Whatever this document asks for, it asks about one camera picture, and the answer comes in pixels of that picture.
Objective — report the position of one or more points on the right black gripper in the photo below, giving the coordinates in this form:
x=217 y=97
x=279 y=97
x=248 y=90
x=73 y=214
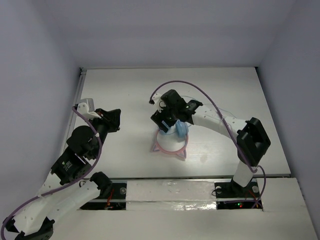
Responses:
x=158 y=118

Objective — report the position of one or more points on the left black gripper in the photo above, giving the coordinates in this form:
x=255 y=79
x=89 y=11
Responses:
x=105 y=120

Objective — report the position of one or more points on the pink blue cat-ear headphones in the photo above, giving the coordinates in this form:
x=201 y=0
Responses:
x=173 y=142

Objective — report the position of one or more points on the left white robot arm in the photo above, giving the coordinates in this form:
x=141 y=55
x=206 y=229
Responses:
x=66 y=188

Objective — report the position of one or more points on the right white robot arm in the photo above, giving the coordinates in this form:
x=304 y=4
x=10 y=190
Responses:
x=249 y=136

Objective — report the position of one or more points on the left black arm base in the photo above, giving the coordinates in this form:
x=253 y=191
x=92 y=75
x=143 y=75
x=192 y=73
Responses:
x=115 y=200

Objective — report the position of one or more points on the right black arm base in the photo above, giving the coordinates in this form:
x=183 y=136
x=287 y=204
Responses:
x=230 y=196

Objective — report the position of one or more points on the white foam front panel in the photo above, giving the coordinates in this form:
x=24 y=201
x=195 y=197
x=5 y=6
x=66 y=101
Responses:
x=170 y=195

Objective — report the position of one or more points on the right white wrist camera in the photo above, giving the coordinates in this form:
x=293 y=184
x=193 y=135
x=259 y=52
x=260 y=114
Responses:
x=157 y=102

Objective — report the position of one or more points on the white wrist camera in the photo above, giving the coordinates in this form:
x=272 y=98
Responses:
x=157 y=102
x=86 y=108

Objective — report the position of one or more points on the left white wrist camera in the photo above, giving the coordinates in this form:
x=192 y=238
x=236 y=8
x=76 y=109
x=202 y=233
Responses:
x=86 y=108

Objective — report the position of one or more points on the aluminium rail left edge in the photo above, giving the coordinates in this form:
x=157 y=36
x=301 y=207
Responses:
x=76 y=99

